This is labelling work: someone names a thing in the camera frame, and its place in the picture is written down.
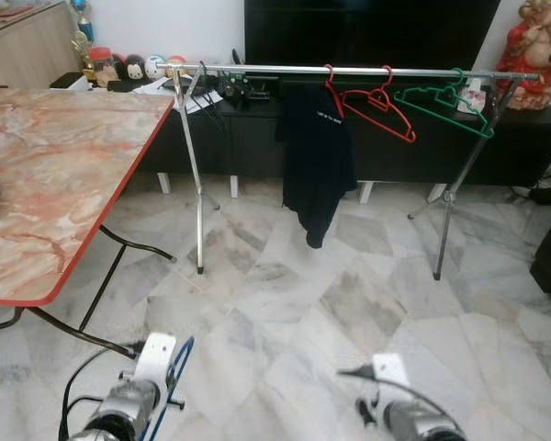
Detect blue plastic hanger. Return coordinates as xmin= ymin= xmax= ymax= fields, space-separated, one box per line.
xmin=140 ymin=334 xmax=197 ymax=441

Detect green plastic hanger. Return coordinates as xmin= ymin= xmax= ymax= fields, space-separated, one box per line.
xmin=392 ymin=68 xmax=496 ymax=140

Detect red plastic hanger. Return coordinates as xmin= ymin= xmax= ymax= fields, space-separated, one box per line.
xmin=341 ymin=65 xmax=418 ymax=145
xmin=323 ymin=63 xmax=346 ymax=119

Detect navy blue shirt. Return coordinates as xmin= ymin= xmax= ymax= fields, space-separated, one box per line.
xmin=276 ymin=83 xmax=358 ymax=250

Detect black television cabinet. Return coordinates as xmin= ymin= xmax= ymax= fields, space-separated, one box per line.
xmin=50 ymin=72 xmax=551 ymax=189

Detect patterned tissue pack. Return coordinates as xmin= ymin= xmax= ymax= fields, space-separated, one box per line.
xmin=458 ymin=78 xmax=489 ymax=117

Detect white paper sheets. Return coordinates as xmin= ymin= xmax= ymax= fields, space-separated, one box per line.
xmin=133 ymin=77 xmax=227 ymax=115

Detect silver metal clothes rack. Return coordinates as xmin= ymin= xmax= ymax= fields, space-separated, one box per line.
xmin=155 ymin=62 xmax=542 ymax=282

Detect black flat television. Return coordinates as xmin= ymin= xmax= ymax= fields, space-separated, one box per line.
xmin=244 ymin=0 xmax=502 ymax=71

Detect red gold deity statue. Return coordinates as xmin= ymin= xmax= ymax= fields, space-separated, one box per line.
xmin=495 ymin=0 xmax=551 ymax=112

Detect black mouse plush toy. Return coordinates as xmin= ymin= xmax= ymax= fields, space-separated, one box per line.
xmin=113 ymin=53 xmax=149 ymax=89

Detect gold trophy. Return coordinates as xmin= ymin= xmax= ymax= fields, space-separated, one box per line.
xmin=69 ymin=0 xmax=98 ymax=62

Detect beige wooden cabinet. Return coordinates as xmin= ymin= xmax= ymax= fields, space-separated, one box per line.
xmin=0 ymin=0 xmax=85 ymax=91

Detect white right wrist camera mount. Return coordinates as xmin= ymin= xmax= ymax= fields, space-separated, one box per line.
xmin=371 ymin=353 xmax=413 ymax=407

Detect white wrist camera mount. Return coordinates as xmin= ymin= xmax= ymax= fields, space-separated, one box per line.
xmin=132 ymin=332 xmax=178 ymax=402
xmin=371 ymin=353 xmax=413 ymax=407

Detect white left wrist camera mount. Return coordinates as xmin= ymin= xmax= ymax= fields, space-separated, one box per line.
xmin=132 ymin=332 xmax=178 ymax=402

